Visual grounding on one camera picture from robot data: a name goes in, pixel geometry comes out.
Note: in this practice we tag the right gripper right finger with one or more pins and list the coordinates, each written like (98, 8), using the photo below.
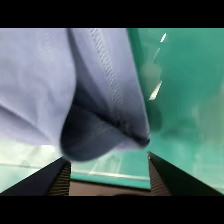
(173, 181)

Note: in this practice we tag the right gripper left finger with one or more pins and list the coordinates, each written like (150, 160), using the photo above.
(46, 182)

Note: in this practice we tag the light blue shirt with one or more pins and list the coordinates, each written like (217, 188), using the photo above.
(50, 90)

